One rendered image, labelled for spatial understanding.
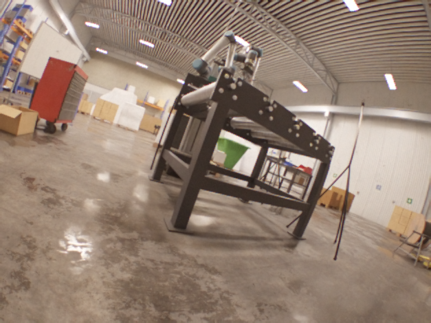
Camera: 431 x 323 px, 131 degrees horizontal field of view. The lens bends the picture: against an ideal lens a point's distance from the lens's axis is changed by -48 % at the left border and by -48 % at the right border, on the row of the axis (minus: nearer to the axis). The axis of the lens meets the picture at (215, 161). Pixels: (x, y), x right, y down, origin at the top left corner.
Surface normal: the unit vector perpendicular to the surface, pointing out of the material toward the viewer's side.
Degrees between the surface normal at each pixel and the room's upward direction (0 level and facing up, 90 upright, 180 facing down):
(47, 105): 90
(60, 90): 90
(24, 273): 0
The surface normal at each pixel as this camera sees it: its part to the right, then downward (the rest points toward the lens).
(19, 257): 0.34, -0.94
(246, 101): 0.42, 0.20
